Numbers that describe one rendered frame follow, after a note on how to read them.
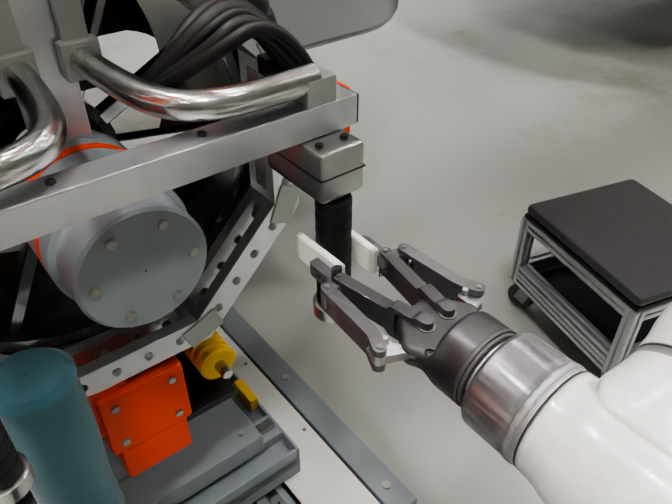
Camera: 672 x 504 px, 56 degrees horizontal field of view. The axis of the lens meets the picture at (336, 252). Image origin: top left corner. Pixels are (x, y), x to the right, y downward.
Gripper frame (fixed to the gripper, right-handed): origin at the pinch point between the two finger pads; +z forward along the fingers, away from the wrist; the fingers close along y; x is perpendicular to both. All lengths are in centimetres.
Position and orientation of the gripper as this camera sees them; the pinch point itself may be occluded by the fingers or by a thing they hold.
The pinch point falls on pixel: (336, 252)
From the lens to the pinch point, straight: 62.9
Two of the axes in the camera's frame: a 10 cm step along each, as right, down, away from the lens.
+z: -6.2, -4.8, 6.2
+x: 0.0, -7.9, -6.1
